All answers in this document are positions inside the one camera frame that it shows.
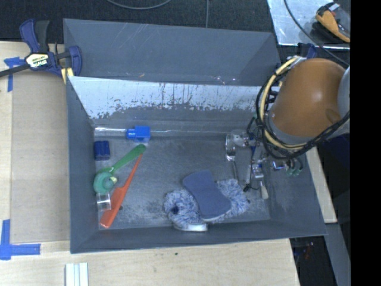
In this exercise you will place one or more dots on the grey metal bin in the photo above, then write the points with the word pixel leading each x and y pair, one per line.
pixel 166 165

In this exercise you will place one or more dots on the clear plastic cube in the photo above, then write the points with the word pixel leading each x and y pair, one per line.
pixel 104 202

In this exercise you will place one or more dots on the orange comb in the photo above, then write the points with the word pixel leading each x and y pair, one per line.
pixel 119 197

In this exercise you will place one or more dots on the blue sponge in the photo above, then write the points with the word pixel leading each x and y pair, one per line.
pixel 208 194

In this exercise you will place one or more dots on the blue and white fluffy cloth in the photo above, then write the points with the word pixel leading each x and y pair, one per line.
pixel 181 207

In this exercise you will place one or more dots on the dark blue ribbed block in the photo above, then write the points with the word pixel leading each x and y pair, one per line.
pixel 101 150

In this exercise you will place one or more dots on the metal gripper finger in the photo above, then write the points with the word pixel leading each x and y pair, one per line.
pixel 256 173
pixel 231 149

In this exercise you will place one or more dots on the clear tube with blue cap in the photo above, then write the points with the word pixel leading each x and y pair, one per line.
pixel 138 133

